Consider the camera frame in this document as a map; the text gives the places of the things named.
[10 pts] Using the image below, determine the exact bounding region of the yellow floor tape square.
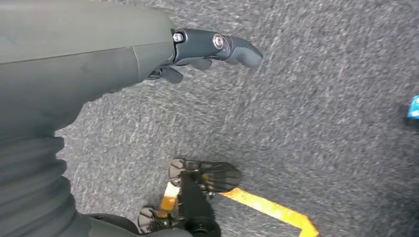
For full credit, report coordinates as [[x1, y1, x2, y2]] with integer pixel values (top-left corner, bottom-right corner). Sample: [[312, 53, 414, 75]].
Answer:
[[156, 181, 320, 237]]

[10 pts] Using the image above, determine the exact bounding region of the blue metal shelf rack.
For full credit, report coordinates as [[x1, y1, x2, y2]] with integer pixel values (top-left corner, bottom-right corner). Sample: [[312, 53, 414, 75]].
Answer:
[[407, 95, 419, 119]]

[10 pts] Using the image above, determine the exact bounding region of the robot left arm ribbed sleeve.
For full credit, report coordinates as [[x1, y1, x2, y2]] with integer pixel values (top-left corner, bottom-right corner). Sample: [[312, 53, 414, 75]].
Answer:
[[0, 135, 80, 237]]

